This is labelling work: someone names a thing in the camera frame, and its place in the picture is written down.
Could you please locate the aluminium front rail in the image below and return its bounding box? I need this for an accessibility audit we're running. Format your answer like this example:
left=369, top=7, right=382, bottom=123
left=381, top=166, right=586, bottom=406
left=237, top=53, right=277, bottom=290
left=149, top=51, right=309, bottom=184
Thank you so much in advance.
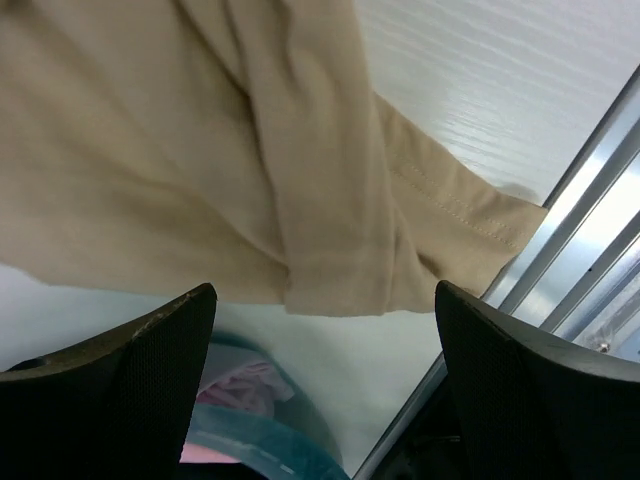
left=357, top=76, right=639, bottom=479

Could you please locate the teal plastic basket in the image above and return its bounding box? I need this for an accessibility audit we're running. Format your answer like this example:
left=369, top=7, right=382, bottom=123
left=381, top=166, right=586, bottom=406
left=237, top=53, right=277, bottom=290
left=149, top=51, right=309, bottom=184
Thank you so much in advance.
left=185, top=333, right=349, bottom=479

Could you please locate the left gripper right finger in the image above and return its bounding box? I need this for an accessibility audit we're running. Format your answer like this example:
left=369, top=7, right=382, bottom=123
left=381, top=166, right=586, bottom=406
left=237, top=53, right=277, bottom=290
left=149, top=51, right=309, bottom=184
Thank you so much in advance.
left=435, top=281, right=639, bottom=479

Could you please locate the beige t shirt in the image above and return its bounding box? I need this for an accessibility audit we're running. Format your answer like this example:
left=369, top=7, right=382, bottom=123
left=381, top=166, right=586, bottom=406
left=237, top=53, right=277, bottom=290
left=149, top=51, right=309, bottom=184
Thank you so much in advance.
left=1, top=1, right=546, bottom=317

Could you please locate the pink rolled t shirt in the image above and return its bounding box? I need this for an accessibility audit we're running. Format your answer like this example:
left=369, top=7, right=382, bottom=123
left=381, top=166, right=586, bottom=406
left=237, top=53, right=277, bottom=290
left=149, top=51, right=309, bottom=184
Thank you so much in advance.
left=180, top=360, right=295, bottom=464

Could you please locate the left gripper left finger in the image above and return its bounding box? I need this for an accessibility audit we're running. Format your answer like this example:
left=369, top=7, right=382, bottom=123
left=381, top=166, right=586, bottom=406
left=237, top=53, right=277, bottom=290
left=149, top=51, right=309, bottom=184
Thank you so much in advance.
left=1, top=284, right=217, bottom=479

